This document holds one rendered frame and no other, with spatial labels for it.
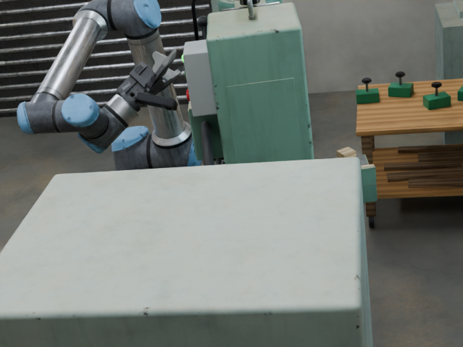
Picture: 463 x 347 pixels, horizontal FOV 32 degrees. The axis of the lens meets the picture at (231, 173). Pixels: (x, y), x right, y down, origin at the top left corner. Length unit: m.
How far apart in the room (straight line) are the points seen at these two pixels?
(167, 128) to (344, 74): 2.78
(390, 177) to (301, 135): 2.05
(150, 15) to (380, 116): 1.52
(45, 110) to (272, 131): 0.67
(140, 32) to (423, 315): 1.61
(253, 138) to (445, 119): 1.92
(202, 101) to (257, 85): 0.14
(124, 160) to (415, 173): 1.57
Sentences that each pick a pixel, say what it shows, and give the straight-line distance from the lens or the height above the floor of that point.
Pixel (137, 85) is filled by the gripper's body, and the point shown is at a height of 1.28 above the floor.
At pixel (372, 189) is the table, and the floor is 0.88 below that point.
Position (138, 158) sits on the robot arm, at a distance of 3.02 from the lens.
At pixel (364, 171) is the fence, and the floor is 0.95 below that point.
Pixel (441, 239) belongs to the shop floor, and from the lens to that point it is 3.85.
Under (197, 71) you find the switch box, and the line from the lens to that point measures 1.91.
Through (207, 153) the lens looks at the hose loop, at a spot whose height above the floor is 1.27.
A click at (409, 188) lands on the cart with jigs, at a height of 0.18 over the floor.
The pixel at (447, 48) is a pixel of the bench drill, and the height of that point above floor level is 0.59.
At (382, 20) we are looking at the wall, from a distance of 5.41.
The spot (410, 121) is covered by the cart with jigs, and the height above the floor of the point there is 0.53.
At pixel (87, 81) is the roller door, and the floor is 0.23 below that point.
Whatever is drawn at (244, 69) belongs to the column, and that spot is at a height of 1.43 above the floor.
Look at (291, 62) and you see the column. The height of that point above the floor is 1.44.
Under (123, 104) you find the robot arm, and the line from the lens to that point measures 2.32.
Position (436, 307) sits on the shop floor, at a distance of 3.43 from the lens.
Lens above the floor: 2.06
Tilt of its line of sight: 27 degrees down
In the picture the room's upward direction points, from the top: 8 degrees counter-clockwise
